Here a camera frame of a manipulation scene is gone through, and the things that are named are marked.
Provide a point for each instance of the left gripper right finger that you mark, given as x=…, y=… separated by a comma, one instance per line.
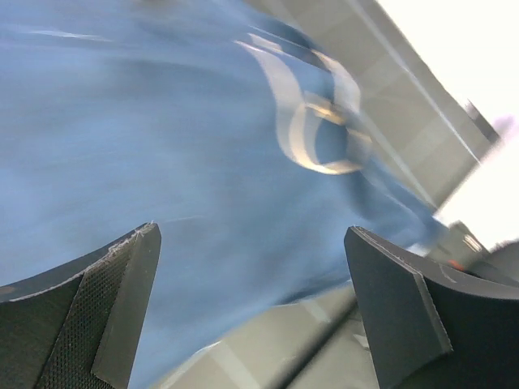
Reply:
x=429, y=325

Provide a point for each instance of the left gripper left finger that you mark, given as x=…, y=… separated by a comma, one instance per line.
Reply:
x=78, y=325

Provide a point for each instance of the dark blue embroidered pillowcase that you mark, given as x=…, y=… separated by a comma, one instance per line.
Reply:
x=80, y=128

